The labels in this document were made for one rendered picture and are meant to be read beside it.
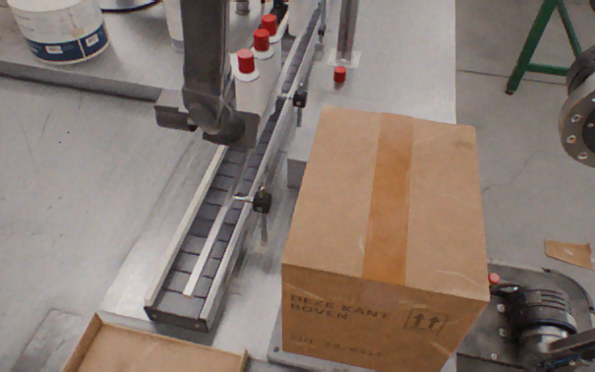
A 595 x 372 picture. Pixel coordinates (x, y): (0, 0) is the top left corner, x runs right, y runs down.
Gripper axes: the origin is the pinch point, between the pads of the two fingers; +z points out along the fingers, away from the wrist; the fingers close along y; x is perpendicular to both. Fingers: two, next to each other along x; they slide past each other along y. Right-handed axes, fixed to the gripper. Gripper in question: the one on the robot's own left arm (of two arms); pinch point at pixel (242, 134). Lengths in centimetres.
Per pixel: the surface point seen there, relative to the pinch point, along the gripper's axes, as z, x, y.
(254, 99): -0.8, -7.3, -1.3
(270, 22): 1.5, -24.6, -1.2
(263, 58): 0.3, -16.3, -1.3
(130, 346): -19.3, 39.4, 6.7
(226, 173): 0.4, 8.6, 1.9
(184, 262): -13.6, 25.4, 2.4
